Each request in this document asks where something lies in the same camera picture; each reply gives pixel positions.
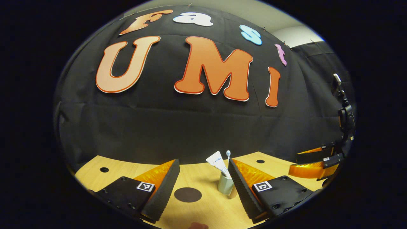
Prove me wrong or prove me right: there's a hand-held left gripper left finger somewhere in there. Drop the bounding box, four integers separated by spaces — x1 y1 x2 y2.
87 158 180 223

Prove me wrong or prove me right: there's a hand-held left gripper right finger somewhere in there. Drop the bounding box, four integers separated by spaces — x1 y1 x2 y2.
228 158 318 224

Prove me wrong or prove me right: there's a light blue cup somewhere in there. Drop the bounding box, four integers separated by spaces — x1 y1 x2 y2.
218 171 238 199

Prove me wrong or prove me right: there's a dark round coaster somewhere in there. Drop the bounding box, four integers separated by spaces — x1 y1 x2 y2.
174 187 202 203

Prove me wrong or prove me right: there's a white toothpaste tube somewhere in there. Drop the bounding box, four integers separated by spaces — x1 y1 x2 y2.
206 151 231 178

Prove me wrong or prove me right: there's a wooden desktop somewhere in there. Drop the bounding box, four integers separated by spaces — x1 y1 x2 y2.
74 152 325 229

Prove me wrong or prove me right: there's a black backdrop cloth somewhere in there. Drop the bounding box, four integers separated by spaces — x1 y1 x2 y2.
52 5 356 172

